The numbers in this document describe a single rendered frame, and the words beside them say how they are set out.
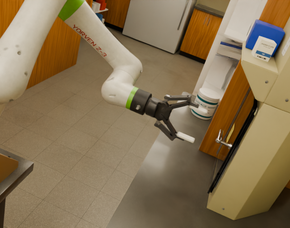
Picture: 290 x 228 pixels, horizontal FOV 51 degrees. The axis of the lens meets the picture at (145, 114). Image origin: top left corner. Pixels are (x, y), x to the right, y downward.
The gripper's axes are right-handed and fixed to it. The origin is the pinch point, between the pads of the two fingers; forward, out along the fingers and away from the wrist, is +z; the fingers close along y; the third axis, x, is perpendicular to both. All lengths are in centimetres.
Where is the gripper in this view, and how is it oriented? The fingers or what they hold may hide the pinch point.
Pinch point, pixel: (197, 125)
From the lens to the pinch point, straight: 116.1
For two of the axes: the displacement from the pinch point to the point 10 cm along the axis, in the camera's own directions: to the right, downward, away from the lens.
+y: 2.8, -8.4, -4.7
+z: 9.1, 3.9, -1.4
